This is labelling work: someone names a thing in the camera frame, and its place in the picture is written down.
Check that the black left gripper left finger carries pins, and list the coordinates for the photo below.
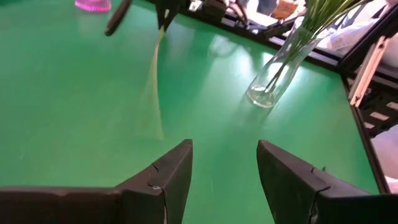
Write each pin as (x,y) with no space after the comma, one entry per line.
(93,205)

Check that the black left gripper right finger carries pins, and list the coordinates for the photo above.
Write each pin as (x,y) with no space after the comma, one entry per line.
(311,202)

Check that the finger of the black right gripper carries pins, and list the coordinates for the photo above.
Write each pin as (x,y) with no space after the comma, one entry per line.
(119,17)
(169,12)

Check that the white artificial tulip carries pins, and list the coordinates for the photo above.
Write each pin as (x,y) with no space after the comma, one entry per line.
(154,77)

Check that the clear glass vase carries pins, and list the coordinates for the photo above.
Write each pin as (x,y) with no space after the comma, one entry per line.
(270,87)

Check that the pink glass vase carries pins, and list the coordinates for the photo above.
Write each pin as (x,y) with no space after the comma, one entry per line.
(93,5)

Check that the black table frame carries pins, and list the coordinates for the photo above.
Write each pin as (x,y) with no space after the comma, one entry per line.
(363,133)

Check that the black diagonal frame strut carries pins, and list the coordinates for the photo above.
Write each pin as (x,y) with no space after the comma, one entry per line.
(381,101)

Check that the silver metal bracket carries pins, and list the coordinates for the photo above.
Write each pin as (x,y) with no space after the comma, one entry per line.
(368,71)

